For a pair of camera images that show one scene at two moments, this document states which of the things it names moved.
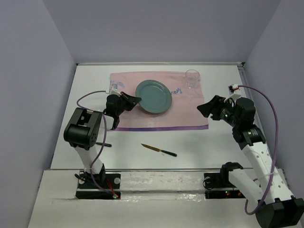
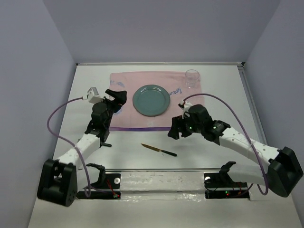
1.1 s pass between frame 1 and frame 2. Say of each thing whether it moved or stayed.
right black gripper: moved
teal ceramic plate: moved
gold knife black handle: stayed
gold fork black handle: stayed
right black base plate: stayed
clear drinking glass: stayed
